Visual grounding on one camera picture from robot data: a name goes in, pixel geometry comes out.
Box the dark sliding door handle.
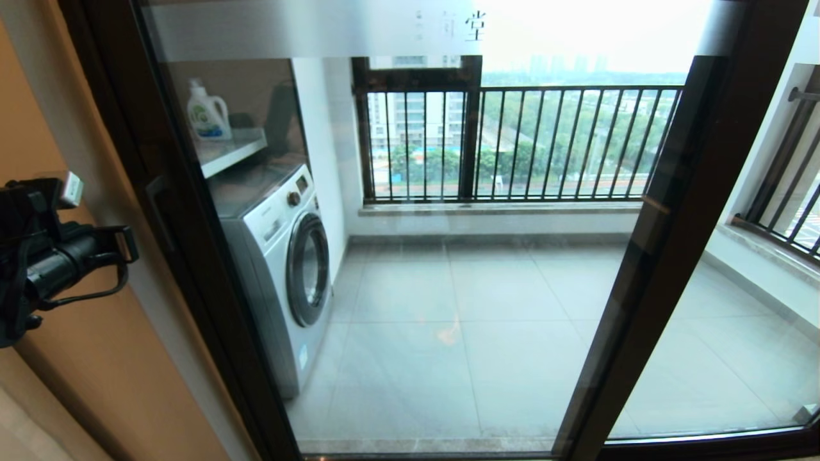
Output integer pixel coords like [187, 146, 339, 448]
[145, 174, 178, 252]

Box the dark framed glass sliding door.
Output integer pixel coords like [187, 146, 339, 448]
[96, 0, 811, 461]

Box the white laundry detergent bottle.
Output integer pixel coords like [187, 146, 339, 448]
[187, 79, 233, 142]

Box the white front-load washing machine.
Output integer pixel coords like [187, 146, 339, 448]
[208, 163, 334, 399]

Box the dark brown cabinet niche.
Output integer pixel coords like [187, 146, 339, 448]
[163, 59, 308, 168]

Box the dark framed fixed glass door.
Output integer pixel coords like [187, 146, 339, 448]
[554, 54, 820, 461]

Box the thin black camera cable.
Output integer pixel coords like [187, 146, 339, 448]
[37, 259, 130, 314]

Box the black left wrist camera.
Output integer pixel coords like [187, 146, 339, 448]
[0, 179, 63, 239]

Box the white wall shelf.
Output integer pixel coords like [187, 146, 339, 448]
[195, 128, 268, 180]

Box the dark outer door frame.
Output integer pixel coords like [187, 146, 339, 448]
[56, 0, 302, 461]

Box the dark balcony window frame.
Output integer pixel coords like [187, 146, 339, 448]
[351, 56, 483, 204]

